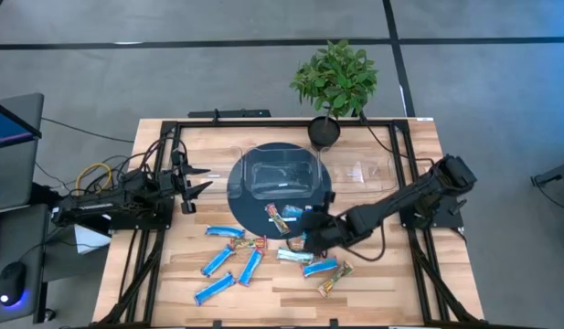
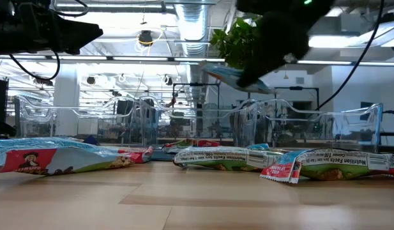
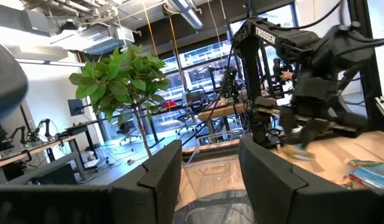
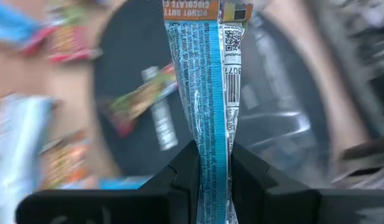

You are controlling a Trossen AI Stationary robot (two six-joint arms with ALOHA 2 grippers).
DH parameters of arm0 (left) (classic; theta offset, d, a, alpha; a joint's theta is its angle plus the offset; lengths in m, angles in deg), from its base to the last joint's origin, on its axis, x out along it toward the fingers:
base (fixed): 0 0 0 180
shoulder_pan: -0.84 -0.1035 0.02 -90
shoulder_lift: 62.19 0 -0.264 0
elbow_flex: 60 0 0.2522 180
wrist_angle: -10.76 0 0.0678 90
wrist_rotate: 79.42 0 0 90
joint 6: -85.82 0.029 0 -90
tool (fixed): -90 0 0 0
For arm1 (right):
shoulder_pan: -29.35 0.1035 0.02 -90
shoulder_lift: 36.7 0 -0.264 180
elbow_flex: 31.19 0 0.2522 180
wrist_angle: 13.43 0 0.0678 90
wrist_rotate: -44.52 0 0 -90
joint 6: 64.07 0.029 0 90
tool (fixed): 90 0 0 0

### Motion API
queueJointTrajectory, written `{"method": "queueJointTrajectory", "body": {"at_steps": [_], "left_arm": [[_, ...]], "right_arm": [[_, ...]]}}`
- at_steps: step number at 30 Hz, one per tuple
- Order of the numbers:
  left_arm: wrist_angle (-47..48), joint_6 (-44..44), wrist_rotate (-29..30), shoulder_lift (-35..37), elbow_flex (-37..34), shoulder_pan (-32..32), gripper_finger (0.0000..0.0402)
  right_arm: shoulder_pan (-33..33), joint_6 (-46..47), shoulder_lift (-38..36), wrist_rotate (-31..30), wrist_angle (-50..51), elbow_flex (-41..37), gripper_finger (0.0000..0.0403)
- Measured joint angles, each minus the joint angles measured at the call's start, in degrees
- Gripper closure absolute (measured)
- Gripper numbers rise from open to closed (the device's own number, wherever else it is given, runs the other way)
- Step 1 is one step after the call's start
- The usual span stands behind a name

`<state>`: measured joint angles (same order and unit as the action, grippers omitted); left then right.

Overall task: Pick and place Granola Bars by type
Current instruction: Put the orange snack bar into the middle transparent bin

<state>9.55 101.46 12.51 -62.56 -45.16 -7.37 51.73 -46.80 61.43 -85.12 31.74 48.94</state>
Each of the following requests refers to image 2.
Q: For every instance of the long ceiling light bar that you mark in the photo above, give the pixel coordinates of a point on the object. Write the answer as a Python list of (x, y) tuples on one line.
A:
[(136, 58)]

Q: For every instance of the dark blue granola bar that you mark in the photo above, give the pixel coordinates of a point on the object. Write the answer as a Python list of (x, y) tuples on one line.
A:
[(91, 140)]

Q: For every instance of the rectangular ceiling light panel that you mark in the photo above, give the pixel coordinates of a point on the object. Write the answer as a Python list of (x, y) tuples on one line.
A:
[(334, 41)]

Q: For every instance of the green leafy potted tree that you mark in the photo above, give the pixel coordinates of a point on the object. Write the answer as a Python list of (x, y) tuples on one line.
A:
[(235, 41)]

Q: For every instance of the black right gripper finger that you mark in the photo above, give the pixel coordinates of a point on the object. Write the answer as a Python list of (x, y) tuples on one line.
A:
[(257, 73)]

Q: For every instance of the dark wall screen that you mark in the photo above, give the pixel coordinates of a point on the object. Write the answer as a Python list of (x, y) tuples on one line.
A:
[(366, 110)]

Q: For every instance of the clear plastic bin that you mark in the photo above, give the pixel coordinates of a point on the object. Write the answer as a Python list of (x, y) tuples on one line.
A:
[(350, 127), (158, 111), (40, 110)]

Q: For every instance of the round blue woven mat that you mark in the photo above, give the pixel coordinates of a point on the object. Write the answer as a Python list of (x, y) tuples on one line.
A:
[(160, 156)]

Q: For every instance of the chocolate chip granola bar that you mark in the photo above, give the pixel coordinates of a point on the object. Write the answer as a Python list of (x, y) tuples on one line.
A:
[(330, 163)]

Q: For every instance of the granola bar nutrition facts side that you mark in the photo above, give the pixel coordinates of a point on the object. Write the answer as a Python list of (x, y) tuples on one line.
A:
[(222, 158)]

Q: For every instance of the granola bar with Quaker logo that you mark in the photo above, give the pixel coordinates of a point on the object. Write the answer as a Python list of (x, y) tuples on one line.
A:
[(72, 159)]

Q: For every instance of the black metal frame stand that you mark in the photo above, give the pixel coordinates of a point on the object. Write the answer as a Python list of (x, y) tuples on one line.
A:
[(296, 88)]

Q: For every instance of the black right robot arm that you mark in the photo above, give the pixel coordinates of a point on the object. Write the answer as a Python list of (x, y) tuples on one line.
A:
[(279, 5)]

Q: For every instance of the light blue granola bar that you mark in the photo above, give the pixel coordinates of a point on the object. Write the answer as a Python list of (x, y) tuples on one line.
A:
[(225, 75)]

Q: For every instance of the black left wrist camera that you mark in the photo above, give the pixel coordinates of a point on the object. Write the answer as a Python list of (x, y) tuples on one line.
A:
[(34, 8)]

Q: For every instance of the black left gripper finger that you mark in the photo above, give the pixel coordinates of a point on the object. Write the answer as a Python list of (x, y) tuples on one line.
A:
[(77, 33)]

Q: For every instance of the white building pillar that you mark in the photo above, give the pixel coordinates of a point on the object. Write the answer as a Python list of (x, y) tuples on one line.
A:
[(66, 102)]

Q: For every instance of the silver corrugated ceiling duct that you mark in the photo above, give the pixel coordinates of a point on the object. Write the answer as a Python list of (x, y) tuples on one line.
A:
[(194, 28)]

